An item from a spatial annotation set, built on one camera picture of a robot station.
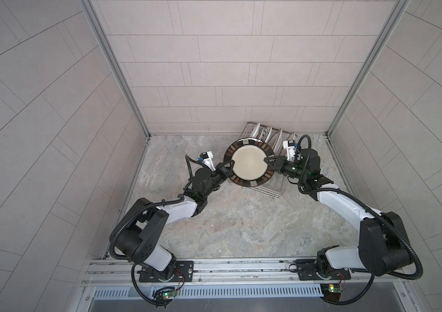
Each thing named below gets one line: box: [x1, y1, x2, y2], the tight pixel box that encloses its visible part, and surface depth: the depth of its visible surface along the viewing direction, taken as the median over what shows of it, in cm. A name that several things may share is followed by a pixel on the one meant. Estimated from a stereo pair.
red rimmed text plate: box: [282, 131, 297, 151], surface depth 77 cm
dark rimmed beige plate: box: [223, 137, 275, 188], surface depth 81 cm
